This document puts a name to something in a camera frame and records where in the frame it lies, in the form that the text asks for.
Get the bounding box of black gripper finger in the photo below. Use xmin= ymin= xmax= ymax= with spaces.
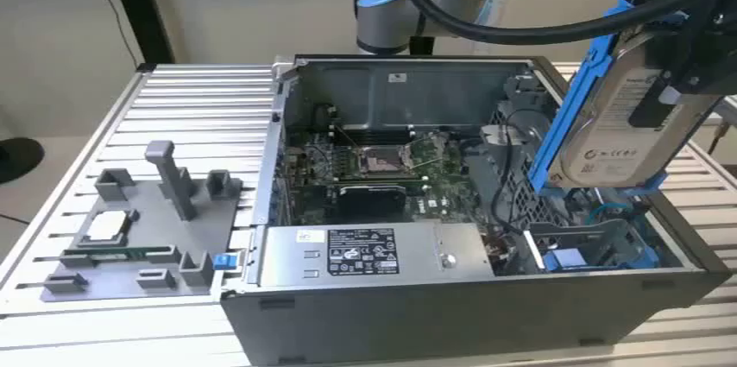
xmin=628 ymin=83 xmax=685 ymax=130

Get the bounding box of hard disk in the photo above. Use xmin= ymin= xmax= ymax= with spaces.
xmin=529 ymin=0 xmax=721 ymax=202

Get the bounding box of blue disk data wire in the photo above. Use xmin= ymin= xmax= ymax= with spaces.
xmin=591 ymin=199 xmax=631 ymax=232

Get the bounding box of perforated metal drive cage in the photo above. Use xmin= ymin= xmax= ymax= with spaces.
xmin=464 ymin=75 xmax=577 ymax=234

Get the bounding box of green motherboard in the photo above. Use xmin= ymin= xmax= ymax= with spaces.
xmin=281 ymin=124 xmax=491 ymax=228

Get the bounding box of CPU socket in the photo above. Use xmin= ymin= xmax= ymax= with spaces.
xmin=356 ymin=146 xmax=413 ymax=174

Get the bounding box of thin metal locking lever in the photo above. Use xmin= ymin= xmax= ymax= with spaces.
xmin=339 ymin=124 xmax=367 ymax=149

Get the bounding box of black cooler block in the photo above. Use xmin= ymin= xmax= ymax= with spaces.
xmin=337 ymin=183 xmax=409 ymax=218

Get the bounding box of grey open PC case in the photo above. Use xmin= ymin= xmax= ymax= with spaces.
xmin=220 ymin=54 xmax=733 ymax=367

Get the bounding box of silver power supply unit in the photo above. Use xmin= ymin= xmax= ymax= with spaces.
xmin=252 ymin=222 xmax=497 ymax=288

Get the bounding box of grey parts rack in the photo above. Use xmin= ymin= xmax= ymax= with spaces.
xmin=39 ymin=140 xmax=247 ymax=302

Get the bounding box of green RAM stick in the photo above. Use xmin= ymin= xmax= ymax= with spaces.
xmin=64 ymin=245 xmax=177 ymax=261

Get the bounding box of silver CPU chip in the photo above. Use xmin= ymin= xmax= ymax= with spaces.
xmin=85 ymin=211 xmax=132 ymax=241

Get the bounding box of black round stand base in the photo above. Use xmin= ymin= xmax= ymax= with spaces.
xmin=0 ymin=136 xmax=47 ymax=185

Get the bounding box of thin black wire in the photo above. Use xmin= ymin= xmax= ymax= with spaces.
xmin=492 ymin=107 xmax=555 ymax=235

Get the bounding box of metal disk bay bracket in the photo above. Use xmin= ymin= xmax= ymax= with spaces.
xmin=524 ymin=218 xmax=632 ymax=275

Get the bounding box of red yellow black wire bundle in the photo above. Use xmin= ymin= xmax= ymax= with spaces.
xmin=481 ymin=231 xmax=523 ymax=258

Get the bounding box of metal socket cover frame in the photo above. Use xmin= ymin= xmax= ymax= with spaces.
xmin=403 ymin=131 xmax=452 ymax=172

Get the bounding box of black vertical post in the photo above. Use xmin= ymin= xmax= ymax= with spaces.
xmin=103 ymin=0 xmax=177 ymax=65

